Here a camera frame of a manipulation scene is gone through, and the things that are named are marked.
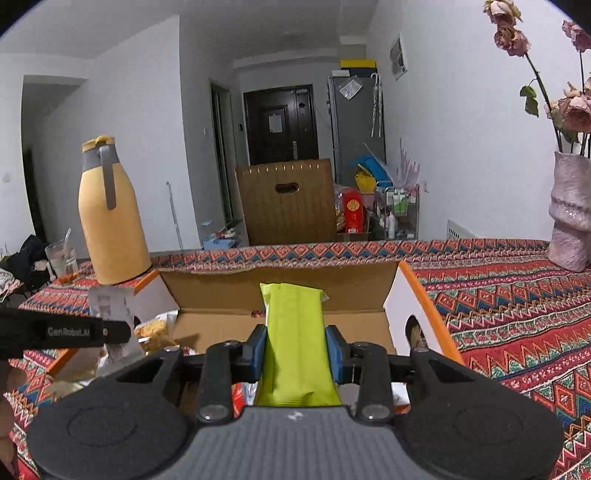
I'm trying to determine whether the light green snack packet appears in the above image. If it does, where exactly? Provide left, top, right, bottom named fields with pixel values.
left=256, top=282, right=345, bottom=408

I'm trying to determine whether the grey refrigerator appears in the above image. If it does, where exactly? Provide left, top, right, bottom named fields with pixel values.
left=328, top=71, right=386, bottom=185

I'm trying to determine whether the brown cardboard box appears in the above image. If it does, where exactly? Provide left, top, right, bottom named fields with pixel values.
left=235, top=158, right=338, bottom=246

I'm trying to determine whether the wire storage cart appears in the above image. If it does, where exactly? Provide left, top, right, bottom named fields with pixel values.
left=376, top=185, right=420, bottom=240

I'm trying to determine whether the clear drinking glass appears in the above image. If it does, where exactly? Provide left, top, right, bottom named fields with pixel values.
left=45, top=229, right=79, bottom=278

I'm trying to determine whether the orange beige snack packet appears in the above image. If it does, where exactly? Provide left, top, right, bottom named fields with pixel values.
left=134, top=318, right=181, bottom=354

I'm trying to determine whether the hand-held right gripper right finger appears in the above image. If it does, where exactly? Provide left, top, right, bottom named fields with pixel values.
left=324, top=325, right=478, bottom=424

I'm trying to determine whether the white folded umbrella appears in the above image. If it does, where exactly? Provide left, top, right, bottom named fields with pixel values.
left=370, top=73, right=384, bottom=138

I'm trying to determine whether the pink textured vase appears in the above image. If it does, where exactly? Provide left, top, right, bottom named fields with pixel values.
left=548, top=151, right=591, bottom=272

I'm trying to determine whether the red gift box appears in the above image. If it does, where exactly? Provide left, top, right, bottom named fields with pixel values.
left=342, top=188, right=365, bottom=234

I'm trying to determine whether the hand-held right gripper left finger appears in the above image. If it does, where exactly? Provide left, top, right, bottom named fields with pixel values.
left=115, top=325, right=269, bottom=424

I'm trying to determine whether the dark entrance door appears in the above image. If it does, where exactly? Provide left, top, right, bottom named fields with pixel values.
left=243, top=85, right=320, bottom=165

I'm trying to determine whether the pink dried grass bunch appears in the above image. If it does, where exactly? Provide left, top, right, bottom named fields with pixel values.
left=397, top=137, right=422, bottom=188

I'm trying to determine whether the yellow thermos jug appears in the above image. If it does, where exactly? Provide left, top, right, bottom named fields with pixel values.
left=78, top=135, right=153, bottom=285

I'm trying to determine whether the blue plastic item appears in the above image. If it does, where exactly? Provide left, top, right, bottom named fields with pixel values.
left=348, top=156, right=391, bottom=183

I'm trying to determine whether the red cardboard box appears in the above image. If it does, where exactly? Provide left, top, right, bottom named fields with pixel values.
left=46, top=261, right=465, bottom=407

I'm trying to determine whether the white radiator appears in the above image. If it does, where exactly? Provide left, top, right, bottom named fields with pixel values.
left=447, top=219, right=478, bottom=239

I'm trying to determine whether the white mop pole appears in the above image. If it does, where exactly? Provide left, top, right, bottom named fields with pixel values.
left=166, top=181, right=183, bottom=250

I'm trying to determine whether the colourful patterned tablecloth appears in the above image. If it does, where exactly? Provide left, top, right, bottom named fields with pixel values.
left=0, top=237, right=591, bottom=480

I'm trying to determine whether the dried pink rose bouquet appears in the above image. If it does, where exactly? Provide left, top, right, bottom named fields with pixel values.
left=482, top=0, right=591, bottom=155

